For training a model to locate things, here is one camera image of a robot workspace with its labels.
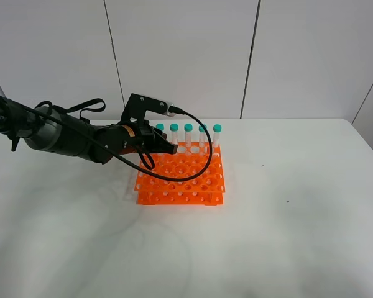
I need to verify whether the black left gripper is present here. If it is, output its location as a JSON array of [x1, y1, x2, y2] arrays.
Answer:
[[93, 120, 178, 155]]

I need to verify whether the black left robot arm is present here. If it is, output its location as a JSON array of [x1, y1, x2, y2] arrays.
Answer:
[[0, 94, 177, 164]]

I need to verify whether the teal-capped tube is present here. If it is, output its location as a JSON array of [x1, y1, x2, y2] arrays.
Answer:
[[184, 124, 193, 148], [155, 123, 165, 131], [212, 124, 222, 148], [170, 123, 178, 145], [199, 125, 206, 148]]

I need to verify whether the orange plastic test tube rack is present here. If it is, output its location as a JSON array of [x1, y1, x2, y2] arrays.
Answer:
[[132, 142, 226, 207]]

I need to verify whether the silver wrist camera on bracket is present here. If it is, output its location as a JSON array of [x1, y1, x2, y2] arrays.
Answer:
[[121, 93, 175, 126]]

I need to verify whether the black camera cable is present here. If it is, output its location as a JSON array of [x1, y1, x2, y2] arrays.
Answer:
[[18, 98, 214, 181]]

